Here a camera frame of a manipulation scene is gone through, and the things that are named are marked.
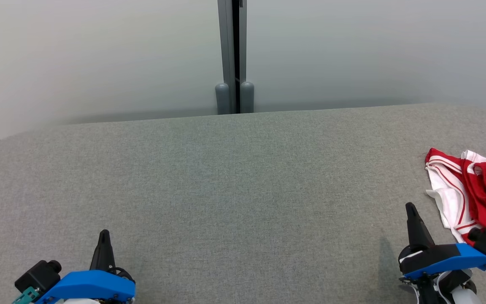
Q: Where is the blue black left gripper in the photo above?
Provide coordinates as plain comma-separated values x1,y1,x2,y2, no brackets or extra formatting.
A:
35,229,136,304

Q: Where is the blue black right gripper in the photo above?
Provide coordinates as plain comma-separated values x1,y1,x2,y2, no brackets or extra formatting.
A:
398,202,486,280

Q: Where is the red white basketball jersey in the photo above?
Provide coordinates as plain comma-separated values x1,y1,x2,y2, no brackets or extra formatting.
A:
424,148,486,245

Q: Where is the grey cylindrical partition foot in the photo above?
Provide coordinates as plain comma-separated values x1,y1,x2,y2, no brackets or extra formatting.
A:
240,81,255,114
215,83,231,115

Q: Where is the grey partition post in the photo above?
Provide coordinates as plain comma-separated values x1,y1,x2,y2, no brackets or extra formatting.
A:
218,0,248,114

